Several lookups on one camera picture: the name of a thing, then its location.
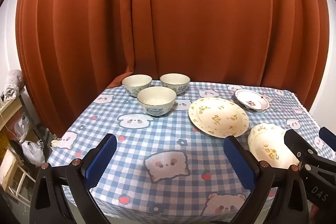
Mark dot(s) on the grey rolled cloth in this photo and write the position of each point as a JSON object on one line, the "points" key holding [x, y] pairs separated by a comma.
{"points": [[13, 82]]}

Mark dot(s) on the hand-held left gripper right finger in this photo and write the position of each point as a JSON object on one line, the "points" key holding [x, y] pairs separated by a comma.
{"points": [[240, 163]]}

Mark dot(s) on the large cream floral plate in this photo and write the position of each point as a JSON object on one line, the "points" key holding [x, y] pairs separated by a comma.
{"points": [[218, 113]]}

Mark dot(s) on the blue checked animal print tablecloth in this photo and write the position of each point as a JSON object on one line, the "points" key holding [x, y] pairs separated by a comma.
{"points": [[157, 134]]}

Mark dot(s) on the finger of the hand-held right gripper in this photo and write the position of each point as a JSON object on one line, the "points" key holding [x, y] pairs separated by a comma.
{"points": [[296, 142], [327, 134]]}

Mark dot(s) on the white plate red pattern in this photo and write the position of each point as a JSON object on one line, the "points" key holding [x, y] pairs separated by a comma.
{"points": [[252, 100]]}

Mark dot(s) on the scalloped yellow floral plate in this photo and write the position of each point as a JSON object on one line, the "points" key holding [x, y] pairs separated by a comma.
{"points": [[267, 140]]}

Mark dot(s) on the storage shelf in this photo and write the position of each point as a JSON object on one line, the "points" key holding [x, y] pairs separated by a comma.
{"points": [[11, 104]]}

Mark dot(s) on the clear plastic bag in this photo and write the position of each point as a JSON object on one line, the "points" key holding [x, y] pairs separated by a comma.
{"points": [[22, 125]]}

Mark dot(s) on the white plastic bag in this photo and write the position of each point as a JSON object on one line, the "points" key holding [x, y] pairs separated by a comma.
{"points": [[32, 153]]}

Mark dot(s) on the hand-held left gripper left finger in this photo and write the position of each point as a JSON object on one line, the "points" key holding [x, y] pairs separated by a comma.
{"points": [[101, 158]]}

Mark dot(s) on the white bowl blue floral pattern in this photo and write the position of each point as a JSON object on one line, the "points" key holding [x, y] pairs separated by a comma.
{"points": [[174, 81], [136, 82], [156, 98]]}

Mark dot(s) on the rust orange curtain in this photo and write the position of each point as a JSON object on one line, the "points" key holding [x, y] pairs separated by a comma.
{"points": [[183, 16]]}

